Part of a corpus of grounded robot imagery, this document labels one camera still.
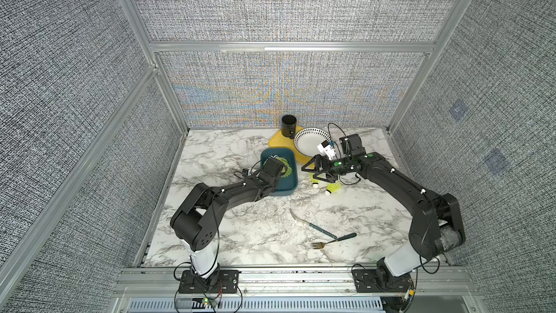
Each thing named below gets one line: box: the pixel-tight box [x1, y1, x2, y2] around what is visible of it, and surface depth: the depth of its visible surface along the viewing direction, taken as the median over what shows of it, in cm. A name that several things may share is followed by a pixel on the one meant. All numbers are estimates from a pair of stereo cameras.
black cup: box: [280, 114, 297, 140], surface depth 115 cm
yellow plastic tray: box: [267, 126, 315, 166], surface depth 116 cm
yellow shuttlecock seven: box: [324, 181, 342, 197], surface depth 96 cm
